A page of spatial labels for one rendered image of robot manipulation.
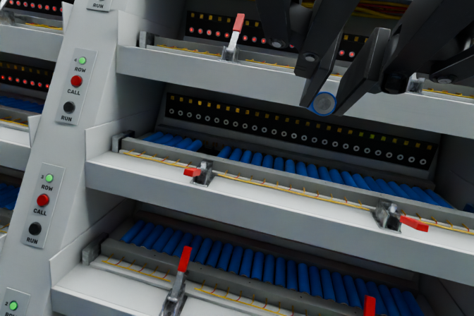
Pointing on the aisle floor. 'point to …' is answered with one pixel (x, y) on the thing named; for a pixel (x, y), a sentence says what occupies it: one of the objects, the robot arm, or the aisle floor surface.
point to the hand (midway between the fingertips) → (336, 75)
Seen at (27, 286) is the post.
